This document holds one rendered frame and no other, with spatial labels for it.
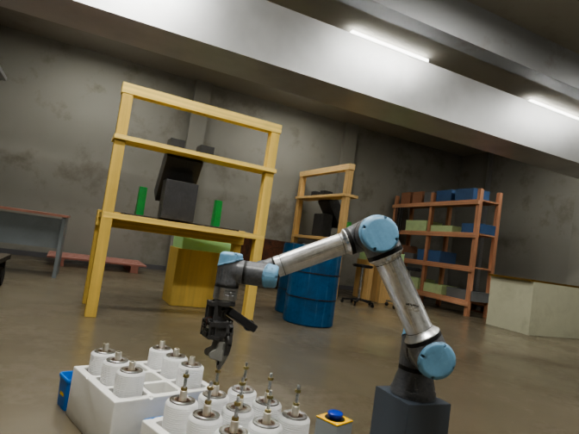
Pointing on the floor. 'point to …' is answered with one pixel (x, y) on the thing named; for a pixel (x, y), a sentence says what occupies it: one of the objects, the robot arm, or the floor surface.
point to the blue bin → (64, 388)
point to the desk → (34, 231)
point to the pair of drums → (309, 293)
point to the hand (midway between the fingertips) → (221, 364)
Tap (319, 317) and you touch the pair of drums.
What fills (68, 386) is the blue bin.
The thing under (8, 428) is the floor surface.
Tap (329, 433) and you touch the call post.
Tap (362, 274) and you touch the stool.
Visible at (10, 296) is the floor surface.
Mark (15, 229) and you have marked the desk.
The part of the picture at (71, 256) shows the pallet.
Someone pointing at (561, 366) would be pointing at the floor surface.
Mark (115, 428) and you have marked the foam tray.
